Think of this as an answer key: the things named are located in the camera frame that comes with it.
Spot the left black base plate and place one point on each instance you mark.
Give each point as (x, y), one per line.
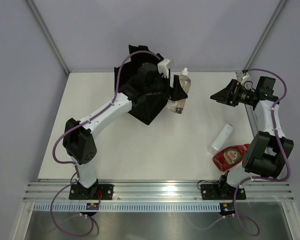
(95, 192)

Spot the white slotted cable duct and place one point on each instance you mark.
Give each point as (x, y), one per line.
(129, 207)

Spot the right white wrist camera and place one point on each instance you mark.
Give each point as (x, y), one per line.
(242, 76)

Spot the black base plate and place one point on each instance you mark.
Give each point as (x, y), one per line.
(95, 192)
(214, 192)

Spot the white frosted bottle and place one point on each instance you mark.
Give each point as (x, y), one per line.
(220, 139)

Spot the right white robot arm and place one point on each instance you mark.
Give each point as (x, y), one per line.
(266, 157)

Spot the red dish soap bottle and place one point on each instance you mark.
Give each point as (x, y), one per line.
(230, 157)

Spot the aluminium mounting rail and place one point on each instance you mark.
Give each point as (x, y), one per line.
(164, 191)

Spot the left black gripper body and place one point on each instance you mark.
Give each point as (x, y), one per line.
(162, 88)

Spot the amber soap bottle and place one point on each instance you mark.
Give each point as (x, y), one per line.
(178, 106)

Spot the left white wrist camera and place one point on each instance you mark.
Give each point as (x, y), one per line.
(164, 67)

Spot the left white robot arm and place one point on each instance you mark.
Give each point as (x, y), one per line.
(79, 141)

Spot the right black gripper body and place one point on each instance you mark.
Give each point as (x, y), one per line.
(239, 93)

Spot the black canvas bag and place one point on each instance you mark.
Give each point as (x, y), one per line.
(137, 81)

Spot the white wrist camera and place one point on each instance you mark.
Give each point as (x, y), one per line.
(242, 76)
(164, 67)

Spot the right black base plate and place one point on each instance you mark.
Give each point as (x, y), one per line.
(214, 192)

